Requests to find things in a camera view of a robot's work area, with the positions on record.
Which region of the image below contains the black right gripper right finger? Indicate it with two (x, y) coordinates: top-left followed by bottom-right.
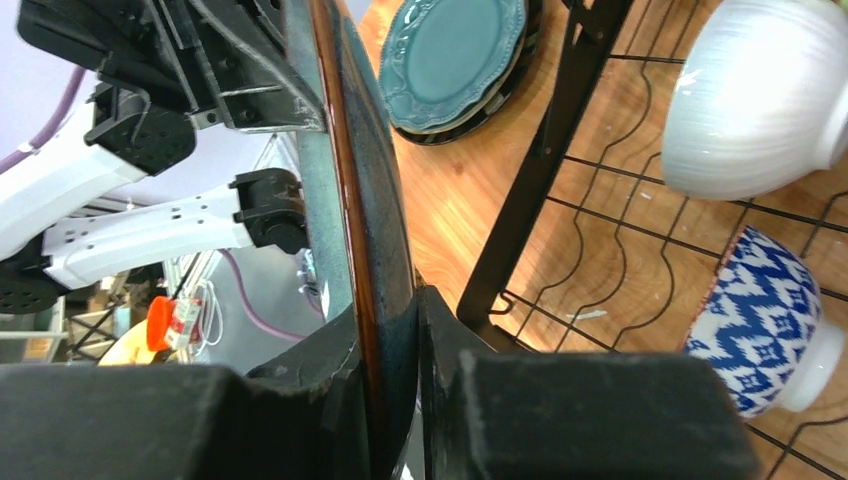
(417, 286), (759, 479)

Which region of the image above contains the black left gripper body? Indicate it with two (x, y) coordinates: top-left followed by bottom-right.
(17, 1), (325, 133)

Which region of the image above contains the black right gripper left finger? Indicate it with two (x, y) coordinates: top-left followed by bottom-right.
(1, 312), (371, 479)

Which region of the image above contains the blue-grey ceramic plate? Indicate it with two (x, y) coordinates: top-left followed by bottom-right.
(282, 1), (418, 479)

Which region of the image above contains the red and blue patterned bowl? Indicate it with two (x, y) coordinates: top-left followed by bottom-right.
(682, 225), (846, 419)

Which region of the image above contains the white zigzag ceramic bowl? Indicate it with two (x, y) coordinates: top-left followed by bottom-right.
(661, 1), (847, 201)

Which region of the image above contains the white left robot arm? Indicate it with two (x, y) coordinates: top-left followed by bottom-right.
(1, 1), (324, 314)

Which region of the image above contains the orange and white clutter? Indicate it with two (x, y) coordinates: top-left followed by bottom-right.
(99, 278), (227, 367)

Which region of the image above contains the teal scalloped plate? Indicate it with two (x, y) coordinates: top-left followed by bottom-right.
(378, 1), (528, 132)

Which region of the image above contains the black bottom plate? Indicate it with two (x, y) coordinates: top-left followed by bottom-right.
(393, 0), (546, 146)

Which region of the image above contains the black wire dish rack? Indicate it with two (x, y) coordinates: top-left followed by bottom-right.
(457, 0), (848, 480)

